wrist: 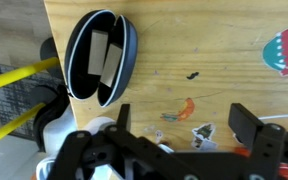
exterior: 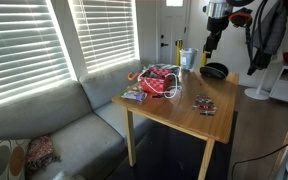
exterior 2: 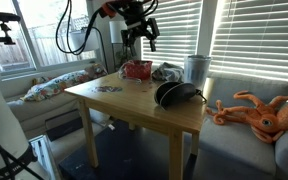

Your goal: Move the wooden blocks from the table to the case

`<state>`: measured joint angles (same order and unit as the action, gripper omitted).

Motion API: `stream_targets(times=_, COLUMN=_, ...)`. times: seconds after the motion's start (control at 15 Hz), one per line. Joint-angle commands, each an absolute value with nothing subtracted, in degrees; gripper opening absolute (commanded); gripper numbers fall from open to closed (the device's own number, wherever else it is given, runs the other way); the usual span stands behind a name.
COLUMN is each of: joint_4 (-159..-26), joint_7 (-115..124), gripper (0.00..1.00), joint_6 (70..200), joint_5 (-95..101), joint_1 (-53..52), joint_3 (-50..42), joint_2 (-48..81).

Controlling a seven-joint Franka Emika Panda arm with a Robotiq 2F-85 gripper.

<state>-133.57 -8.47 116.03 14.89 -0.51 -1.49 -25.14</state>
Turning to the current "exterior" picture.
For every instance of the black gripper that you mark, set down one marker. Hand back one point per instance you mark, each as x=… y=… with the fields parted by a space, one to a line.
x=217 y=25

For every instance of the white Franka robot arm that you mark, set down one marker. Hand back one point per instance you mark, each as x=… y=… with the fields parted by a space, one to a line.
x=219 y=8

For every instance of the yellow black pole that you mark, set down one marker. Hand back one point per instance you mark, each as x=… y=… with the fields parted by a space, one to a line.
x=204 y=61
x=179 y=53

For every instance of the white door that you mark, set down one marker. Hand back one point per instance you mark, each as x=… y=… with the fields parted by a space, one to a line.
x=170 y=26

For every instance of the red black sticker sheet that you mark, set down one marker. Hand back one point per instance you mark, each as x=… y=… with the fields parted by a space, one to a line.
x=204 y=106

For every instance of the red mesh bag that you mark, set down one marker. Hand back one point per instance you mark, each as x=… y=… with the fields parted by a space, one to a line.
x=170 y=94

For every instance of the white coat stand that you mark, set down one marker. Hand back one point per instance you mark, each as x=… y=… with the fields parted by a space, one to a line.
x=256 y=94

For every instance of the grey hanging jacket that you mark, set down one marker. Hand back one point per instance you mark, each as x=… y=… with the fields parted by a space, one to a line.
x=274 y=26

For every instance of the light wooden table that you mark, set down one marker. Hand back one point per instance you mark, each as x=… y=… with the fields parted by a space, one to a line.
x=184 y=116

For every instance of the white window blinds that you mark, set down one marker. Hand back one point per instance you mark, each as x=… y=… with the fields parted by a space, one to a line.
x=20 y=50
x=107 y=33

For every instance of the light metal rack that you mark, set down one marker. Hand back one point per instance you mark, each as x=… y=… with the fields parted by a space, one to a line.
x=285 y=150

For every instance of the grey sectional sofa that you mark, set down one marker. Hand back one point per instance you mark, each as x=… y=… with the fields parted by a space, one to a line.
x=84 y=143

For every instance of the red patterned cloth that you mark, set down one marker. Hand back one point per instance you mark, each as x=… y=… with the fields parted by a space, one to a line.
x=39 y=151

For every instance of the patterned throw pillow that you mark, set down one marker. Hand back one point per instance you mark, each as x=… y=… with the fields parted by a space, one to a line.
x=4 y=160

